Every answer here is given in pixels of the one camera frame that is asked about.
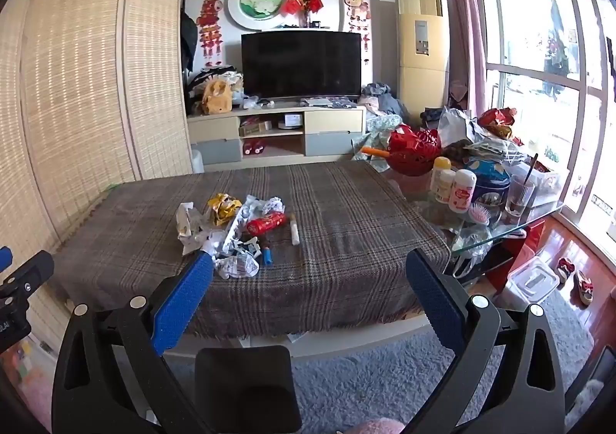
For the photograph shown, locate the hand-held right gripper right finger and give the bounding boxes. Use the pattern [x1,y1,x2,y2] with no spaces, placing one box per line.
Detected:
[405,248,567,434]

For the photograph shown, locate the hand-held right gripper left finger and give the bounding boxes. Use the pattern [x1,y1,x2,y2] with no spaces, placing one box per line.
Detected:
[50,249,216,434]

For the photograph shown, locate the clear plastic wrapper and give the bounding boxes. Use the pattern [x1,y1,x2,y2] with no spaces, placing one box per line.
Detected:
[214,252,261,280]

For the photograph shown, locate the trash bin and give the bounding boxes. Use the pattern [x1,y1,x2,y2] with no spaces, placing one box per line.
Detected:
[195,346,295,434]

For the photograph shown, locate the red snack packet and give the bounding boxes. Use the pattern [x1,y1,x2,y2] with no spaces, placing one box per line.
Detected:
[246,211,288,237]

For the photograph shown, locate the pale crumpled wrapper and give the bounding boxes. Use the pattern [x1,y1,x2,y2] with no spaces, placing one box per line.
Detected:
[176,202,213,256]

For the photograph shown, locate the glass side table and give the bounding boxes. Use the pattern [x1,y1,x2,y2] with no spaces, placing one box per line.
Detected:
[385,174,567,267]

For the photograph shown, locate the long white wrapper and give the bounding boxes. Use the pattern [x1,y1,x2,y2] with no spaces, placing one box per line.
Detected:
[211,207,252,258]

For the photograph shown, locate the clear plastic storage box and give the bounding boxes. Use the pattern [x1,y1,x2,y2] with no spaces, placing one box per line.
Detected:
[503,255,562,312]

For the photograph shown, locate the grey shaggy rug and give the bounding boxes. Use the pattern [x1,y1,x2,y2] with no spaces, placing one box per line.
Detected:
[164,287,598,434]

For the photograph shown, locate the gold crumpled wrapper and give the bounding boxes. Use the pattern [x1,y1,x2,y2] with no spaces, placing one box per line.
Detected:
[207,192,243,227]

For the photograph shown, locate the red paper bag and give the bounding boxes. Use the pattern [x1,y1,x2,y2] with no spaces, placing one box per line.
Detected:
[486,217,547,291]

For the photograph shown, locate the white bottle pink label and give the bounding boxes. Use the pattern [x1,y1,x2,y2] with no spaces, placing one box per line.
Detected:
[449,169,477,214]

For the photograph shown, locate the brown plaid tablecloth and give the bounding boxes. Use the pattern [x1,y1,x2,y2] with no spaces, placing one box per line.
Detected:
[50,160,453,341]

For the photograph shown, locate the white bottle yellow cap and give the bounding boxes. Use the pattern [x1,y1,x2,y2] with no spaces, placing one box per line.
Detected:
[430,157,456,204]

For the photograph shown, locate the blue round tin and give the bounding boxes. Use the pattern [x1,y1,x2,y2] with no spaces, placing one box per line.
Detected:
[464,159,511,219]

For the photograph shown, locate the clear glass cup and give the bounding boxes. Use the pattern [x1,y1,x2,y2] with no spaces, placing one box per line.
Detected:
[504,174,536,218]

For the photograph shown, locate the pink fuzzy clothing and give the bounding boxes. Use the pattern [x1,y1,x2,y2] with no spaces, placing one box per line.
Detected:
[345,419,406,434]

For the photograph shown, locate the red plastic basket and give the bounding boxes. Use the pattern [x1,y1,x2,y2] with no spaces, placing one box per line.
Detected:
[387,125,443,177]

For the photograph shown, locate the woven folding screen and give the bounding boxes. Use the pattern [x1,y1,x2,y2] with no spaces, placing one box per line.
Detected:
[0,0,194,343]

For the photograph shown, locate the white plastic bag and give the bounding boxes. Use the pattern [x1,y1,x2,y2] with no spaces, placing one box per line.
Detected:
[435,107,475,147]

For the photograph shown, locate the red snack bag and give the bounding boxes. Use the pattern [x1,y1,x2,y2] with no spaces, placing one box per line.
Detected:
[476,107,519,139]

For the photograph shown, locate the cream television stand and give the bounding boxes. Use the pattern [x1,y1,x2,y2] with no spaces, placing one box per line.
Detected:
[187,100,368,166]

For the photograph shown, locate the pile of clothes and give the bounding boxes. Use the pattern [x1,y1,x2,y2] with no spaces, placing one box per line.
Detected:
[361,83,411,128]

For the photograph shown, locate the yellow plush toy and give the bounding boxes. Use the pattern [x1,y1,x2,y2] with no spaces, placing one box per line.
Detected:
[201,79,234,115]

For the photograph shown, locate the cream standing air conditioner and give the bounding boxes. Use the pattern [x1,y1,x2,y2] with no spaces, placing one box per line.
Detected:
[395,0,451,115]

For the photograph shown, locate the window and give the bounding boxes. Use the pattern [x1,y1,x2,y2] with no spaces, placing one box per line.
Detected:
[469,0,616,228]

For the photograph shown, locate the black hanging coat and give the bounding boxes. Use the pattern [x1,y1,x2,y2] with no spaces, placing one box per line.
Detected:
[180,11,199,72]

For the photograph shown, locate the black flat television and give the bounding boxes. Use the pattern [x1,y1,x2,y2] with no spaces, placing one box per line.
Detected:
[241,30,363,102]

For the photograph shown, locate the red hanging ornament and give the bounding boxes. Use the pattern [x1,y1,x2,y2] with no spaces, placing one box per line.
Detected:
[198,0,226,67]
[343,0,373,65]

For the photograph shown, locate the pink curtain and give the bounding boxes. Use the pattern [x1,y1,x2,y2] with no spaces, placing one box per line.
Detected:
[435,0,488,110]

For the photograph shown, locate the round lotus painting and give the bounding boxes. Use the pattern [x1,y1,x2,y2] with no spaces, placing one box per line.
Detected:
[227,0,297,30]

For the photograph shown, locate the red flower decoration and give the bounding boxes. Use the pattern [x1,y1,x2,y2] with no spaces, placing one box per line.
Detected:
[280,0,326,29]

